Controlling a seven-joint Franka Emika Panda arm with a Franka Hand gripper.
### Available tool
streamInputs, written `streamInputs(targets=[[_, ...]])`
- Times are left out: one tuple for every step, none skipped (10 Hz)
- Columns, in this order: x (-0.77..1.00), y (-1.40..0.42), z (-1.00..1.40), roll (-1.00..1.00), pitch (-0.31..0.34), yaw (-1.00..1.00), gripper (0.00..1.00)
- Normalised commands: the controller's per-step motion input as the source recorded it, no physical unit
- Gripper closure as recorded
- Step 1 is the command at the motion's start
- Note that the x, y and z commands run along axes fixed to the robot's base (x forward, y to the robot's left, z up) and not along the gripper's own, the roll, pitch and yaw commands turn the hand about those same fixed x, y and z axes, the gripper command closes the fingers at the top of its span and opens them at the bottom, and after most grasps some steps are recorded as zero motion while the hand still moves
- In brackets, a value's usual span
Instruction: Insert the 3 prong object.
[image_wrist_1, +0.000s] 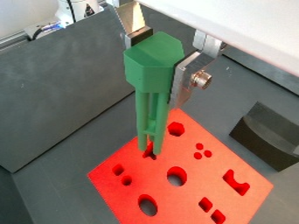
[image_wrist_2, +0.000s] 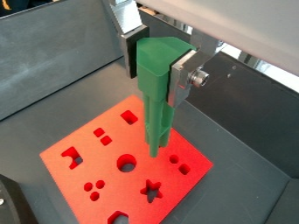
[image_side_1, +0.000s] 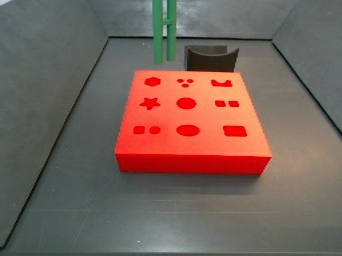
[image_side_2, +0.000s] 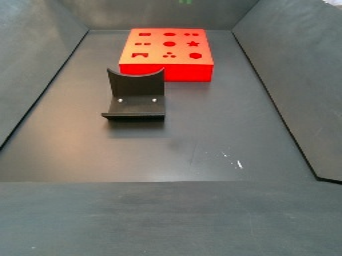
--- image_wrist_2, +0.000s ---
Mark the green three prong peg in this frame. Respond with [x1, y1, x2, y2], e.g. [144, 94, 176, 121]
[136, 37, 194, 158]

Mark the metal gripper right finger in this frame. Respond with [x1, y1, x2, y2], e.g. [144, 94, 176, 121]
[166, 29, 225, 108]

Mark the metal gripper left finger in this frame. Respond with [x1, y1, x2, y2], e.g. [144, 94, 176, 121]
[101, 0, 149, 79]

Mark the black object at corner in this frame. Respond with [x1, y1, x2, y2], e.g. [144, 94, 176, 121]
[0, 174, 38, 224]

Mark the red shape sorting board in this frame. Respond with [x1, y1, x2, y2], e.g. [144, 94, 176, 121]
[40, 95, 212, 224]

